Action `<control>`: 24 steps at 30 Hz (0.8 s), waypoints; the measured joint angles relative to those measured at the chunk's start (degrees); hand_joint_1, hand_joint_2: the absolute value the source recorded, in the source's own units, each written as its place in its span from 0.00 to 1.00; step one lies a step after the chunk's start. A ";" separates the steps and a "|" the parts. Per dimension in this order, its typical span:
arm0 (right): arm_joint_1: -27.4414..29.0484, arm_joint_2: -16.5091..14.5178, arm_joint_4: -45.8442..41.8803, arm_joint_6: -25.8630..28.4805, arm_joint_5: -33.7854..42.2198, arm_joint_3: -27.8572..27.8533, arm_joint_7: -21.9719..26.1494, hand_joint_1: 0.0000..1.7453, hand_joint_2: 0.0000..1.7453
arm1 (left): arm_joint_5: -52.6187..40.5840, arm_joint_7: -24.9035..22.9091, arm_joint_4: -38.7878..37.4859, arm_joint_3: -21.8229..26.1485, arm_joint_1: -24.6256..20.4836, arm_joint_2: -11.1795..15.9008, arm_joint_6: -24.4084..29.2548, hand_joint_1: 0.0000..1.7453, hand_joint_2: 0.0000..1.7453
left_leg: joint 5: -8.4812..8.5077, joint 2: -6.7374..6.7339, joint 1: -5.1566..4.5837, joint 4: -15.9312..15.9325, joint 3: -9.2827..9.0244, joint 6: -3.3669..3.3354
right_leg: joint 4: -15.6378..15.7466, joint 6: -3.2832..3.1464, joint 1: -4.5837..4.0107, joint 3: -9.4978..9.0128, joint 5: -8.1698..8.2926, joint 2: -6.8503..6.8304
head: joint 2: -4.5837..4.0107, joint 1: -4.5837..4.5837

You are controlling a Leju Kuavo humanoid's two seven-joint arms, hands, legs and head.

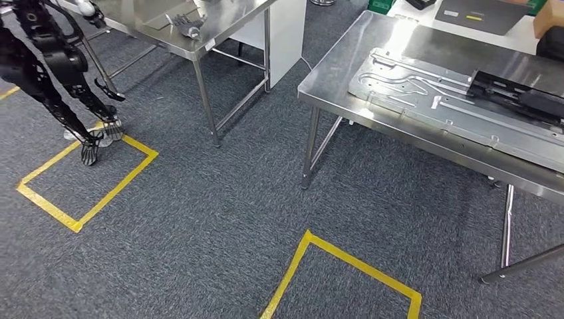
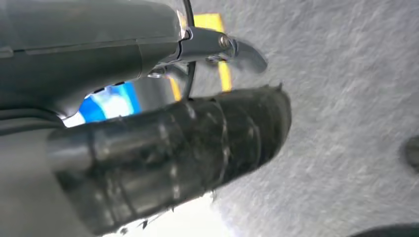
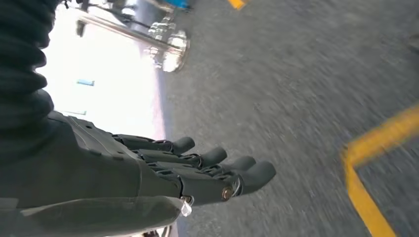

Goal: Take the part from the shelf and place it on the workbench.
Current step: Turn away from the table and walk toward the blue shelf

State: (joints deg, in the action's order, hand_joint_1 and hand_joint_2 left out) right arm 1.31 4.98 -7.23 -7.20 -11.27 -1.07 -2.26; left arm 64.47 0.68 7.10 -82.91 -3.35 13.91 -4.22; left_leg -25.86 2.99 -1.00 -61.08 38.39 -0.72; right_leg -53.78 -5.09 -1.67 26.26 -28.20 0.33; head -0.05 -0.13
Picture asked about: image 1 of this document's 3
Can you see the black plastic plate frame part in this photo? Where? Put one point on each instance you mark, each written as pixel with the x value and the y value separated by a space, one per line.
pixel 528 99

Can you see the stainless steel workbench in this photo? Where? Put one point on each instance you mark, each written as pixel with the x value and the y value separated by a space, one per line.
pixel 335 66

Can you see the yellow floor tape square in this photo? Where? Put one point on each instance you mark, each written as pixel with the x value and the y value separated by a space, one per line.
pixel 308 237

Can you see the spare grey robot hand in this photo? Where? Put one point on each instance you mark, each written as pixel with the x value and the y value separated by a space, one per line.
pixel 189 26

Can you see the green plastic crate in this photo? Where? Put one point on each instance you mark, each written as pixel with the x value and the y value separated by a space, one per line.
pixel 381 5

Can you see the flat grey metal sheet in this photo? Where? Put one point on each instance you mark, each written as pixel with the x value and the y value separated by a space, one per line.
pixel 167 15

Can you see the clear eyeglasses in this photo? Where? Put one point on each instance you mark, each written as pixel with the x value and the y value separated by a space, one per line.
pixel 405 18

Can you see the stamped silver metal panel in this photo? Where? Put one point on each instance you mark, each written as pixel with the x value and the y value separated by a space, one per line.
pixel 484 127

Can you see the black humanoid robot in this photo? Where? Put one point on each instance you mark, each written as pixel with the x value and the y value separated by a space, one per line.
pixel 61 61

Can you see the grey laptop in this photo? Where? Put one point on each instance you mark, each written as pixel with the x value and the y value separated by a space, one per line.
pixel 484 17

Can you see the white desk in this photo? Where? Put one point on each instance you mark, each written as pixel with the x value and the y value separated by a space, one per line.
pixel 506 42

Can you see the black zip case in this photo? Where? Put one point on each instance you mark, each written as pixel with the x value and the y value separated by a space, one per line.
pixel 553 44

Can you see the brown cardboard box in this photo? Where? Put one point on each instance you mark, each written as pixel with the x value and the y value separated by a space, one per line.
pixel 551 17

